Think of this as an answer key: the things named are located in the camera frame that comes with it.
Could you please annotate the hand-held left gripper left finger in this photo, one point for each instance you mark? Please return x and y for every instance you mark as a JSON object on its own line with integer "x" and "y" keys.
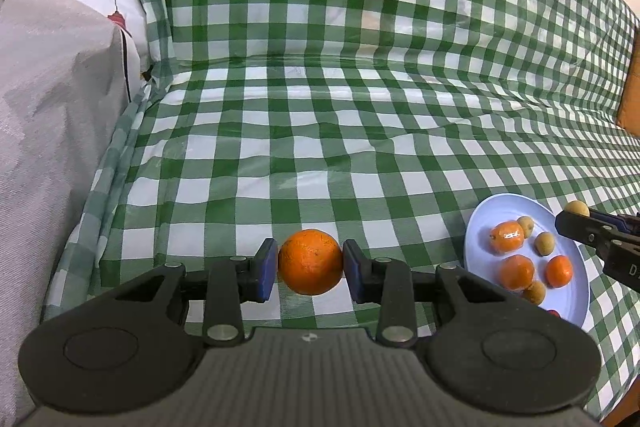
{"x": 270, "y": 268}

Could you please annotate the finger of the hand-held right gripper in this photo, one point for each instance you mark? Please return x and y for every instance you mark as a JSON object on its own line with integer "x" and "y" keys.
{"x": 577, "y": 227}
{"x": 617, "y": 222}

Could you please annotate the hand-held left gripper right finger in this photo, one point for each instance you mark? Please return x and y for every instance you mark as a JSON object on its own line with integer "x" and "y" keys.
{"x": 351, "y": 270}

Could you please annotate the small yellow fruit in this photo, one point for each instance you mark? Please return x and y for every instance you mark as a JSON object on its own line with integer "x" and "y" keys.
{"x": 576, "y": 208}
{"x": 535, "y": 293}
{"x": 525, "y": 224}

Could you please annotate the yellow-green round fruit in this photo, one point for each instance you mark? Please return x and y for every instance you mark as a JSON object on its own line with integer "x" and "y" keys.
{"x": 544, "y": 244}

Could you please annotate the orange mandarin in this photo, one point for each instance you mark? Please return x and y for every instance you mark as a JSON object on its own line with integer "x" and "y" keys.
{"x": 517, "y": 272}
{"x": 310, "y": 263}
{"x": 558, "y": 271}

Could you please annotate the light blue plate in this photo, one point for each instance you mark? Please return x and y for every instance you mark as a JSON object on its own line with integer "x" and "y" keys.
{"x": 575, "y": 302}

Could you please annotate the plastic-wrapped mandarin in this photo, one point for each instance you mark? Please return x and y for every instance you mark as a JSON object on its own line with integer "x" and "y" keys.
{"x": 506, "y": 238}

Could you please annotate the small red tomato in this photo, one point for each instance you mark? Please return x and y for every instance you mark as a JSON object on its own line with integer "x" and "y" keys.
{"x": 553, "y": 313}

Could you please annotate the wooden board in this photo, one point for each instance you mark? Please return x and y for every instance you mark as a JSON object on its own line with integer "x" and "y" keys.
{"x": 631, "y": 92}

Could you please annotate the green checked tablecloth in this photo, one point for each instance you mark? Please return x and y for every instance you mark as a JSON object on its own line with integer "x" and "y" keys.
{"x": 350, "y": 107}

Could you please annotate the grey cloth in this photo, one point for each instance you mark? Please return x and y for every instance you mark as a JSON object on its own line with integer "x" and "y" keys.
{"x": 50, "y": 132}

